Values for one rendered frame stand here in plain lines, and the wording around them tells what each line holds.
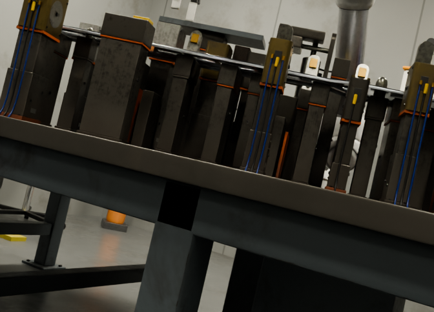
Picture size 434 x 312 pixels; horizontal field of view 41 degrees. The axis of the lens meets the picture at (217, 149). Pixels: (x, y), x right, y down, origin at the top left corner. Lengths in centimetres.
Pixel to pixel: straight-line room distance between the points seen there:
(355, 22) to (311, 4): 313
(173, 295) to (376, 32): 409
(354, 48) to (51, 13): 99
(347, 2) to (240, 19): 342
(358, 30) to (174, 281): 127
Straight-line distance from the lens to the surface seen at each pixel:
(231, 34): 199
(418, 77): 145
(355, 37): 202
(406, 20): 485
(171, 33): 187
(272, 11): 524
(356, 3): 198
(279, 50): 147
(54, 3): 164
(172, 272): 96
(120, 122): 152
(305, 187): 83
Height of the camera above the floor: 69
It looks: 2 degrees up
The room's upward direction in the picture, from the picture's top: 13 degrees clockwise
